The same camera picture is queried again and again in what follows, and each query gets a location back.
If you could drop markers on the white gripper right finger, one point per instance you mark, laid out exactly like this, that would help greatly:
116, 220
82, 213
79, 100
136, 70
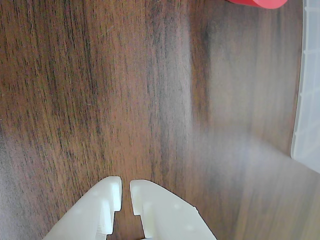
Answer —
170, 217

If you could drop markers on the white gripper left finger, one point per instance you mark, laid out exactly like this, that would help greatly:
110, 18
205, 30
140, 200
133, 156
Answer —
87, 215

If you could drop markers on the clear plastic storage box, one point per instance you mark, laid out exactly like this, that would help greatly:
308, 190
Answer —
310, 100

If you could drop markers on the red tape roll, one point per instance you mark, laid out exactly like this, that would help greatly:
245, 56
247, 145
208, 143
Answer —
260, 3

